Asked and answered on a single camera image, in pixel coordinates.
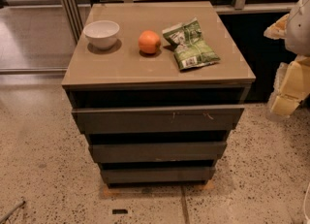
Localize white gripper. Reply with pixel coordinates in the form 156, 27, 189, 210
263, 14, 310, 118

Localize grey top drawer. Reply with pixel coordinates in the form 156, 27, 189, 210
72, 105, 244, 134

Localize grey drawer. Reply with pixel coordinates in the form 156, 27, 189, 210
72, 105, 244, 134
90, 142, 227, 163
101, 167, 215, 184

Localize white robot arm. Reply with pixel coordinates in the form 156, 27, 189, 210
263, 0, 310, 121

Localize grey drawer cabinet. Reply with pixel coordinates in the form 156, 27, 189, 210
61, 1, 257, 189

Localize grey middle drawer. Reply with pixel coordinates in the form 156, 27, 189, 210
90, 142, 227, 163

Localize grey bottom drawer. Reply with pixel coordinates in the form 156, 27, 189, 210
101, 167, 215, 184

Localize green snack bag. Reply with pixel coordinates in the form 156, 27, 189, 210
162, 17, 220, 71

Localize orange fruit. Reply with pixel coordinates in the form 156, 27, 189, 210
139, 30, 161, 54

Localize white ceramic bowl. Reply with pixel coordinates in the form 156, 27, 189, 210
83, 20, 120, 49

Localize metal rod on floor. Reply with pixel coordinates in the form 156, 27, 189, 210
0, 200, 26, 224

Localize white cable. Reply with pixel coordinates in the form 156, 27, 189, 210
301, 182, 310, 224

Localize metal window frame post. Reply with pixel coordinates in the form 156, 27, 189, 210
60, 0, 83, 44

